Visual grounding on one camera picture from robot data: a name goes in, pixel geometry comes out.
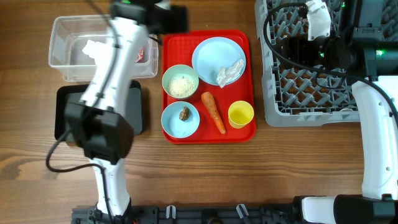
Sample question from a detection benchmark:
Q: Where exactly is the black rectangular tray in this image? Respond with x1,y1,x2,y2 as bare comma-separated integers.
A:
54,80,144,140

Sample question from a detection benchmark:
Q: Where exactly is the clear plastic waste bin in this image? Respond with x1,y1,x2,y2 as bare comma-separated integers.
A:
49,15,159,82

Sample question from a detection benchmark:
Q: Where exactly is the red snack wrapper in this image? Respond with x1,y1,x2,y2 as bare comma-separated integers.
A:
135,47,145,63

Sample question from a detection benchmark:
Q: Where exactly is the grey dishwasher rack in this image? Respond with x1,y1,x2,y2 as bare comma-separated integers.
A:
254,0,398,128

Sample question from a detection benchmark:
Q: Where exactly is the large light blue plate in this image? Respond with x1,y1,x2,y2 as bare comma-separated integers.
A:
192,37,246,86

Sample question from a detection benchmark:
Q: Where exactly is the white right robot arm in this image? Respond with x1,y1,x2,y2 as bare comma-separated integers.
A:
289,1,397,223

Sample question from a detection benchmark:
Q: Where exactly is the orange carrot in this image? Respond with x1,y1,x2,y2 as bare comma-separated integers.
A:
201,91,226,134

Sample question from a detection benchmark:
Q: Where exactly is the green bowl with rice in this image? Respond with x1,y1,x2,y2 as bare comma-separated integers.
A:
162,65,199,100

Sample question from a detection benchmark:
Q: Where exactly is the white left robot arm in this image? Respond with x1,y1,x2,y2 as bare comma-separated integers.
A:
65,1,189,218

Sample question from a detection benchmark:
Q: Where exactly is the white tissue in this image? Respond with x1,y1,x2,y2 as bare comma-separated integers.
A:
82,40,106,65

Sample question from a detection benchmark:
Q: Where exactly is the clear plastic wrap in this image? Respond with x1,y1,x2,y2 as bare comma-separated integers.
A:
216,59,245,88

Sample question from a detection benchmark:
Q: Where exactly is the small light blue bowl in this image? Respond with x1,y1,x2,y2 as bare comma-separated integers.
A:
161,101,200,139

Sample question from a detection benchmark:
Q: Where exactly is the yellow plastic cup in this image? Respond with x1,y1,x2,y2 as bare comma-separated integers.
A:
228,101,254,129

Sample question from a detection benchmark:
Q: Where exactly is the brown food scrap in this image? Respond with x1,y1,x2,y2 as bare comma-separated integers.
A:
179,106,190,121

